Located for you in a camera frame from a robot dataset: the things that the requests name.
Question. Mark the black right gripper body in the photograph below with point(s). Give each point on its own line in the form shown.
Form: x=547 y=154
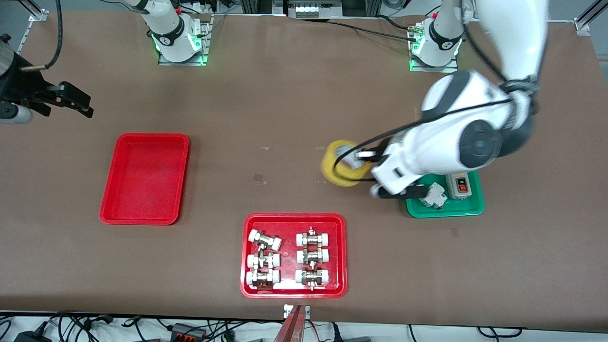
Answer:
x=23 y=87

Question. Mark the yellow packing tape roll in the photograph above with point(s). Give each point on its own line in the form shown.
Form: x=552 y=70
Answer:
x=330 y=166

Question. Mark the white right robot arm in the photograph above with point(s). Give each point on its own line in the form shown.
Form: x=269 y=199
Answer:
x=171 y=28

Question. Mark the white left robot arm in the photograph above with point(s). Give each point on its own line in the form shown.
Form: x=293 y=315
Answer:
x=517 y=38

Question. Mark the green plastic tray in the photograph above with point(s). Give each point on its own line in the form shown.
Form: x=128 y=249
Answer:
x=446 y=211

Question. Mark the red tray holding fittings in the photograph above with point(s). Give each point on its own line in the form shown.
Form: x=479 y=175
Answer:
x=289 y=221

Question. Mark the empty red plastic tray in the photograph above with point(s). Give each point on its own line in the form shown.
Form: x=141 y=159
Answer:
x=145 y=178

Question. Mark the white circuit breaker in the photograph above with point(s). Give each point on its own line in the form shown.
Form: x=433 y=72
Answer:
x=434 y=195

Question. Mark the white brass pipe fitting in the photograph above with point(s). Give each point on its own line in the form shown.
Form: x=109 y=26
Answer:
x=302 y=239
x=251 y=277
x=300 y=276
x=259 y=236
x=302 y=257
x=254 y=261

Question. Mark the grey terminal block strip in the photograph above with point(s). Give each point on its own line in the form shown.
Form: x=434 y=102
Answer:
x=308 y=8

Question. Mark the reddish brown clamp bar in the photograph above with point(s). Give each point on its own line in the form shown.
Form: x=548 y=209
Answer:
x=293 y=327

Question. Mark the black power adapter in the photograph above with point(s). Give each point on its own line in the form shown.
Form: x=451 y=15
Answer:
x=32 y=336

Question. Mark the black box with orange connectors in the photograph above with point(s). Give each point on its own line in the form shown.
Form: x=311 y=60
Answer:
x=187 y=331

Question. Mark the grey on-off switch box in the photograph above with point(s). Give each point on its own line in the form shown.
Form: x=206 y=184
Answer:
x=460 y=186

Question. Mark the aluminium frame profile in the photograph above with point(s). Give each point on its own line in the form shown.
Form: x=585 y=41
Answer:
x=589 y=18
x=35 y=12

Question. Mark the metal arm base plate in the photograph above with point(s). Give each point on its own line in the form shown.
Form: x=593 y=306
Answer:
x=205 y=47
x=415 y=65

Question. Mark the small metal edge bracket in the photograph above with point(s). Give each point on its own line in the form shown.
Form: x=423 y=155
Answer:
x=287 y=311

